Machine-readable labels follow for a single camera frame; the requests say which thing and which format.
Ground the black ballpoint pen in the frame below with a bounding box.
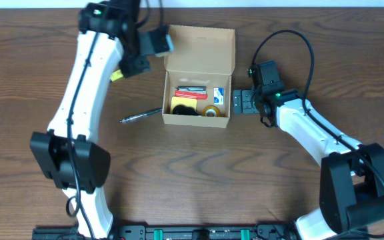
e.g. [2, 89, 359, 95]
[119, 107, 162, 123]

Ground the yellow sticky note pad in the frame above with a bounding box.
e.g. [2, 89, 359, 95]
[170, 96, 197, 114]

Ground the yellow tape roll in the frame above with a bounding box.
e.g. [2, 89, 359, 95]
[202, 105, 221, 117]

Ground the yellow highlighter marker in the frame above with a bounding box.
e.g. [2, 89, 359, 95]
[110, 69, 123, 82]

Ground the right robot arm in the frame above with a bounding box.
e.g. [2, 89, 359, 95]
[233, 61, 384, 239]

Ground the brown cardboard box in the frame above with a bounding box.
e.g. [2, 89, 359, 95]
[162, 25, 235, 128]

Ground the white blue eraser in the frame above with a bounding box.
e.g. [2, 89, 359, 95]
[213, 87, 225, 105]

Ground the red black stapler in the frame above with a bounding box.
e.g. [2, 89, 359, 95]
[175, 86, 208, 100]

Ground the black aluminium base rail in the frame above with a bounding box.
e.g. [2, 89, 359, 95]
[31, 224, 369, 240]

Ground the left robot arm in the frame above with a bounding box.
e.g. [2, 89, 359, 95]
[30, 1, 149, 239]

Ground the black computer mouse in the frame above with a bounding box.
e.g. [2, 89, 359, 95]
[172, 105, 200, 116]

